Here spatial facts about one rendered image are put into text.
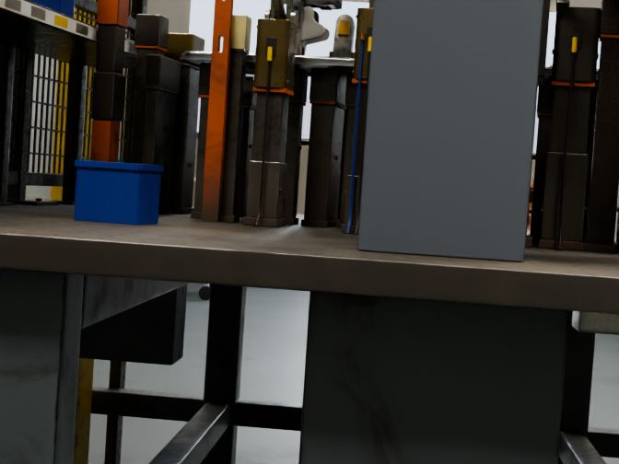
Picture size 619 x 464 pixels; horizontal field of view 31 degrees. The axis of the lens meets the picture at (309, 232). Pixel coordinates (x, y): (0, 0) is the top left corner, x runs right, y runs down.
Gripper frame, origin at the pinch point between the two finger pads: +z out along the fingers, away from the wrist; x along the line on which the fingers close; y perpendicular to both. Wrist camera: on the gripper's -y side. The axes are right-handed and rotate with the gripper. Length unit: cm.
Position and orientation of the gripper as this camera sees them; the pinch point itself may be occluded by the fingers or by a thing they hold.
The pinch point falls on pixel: (297, 51)
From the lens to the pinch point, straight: 211.3
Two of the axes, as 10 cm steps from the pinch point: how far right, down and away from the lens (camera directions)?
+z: -0.7, 10.0, 0.4
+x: 2.0, -0.3, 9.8
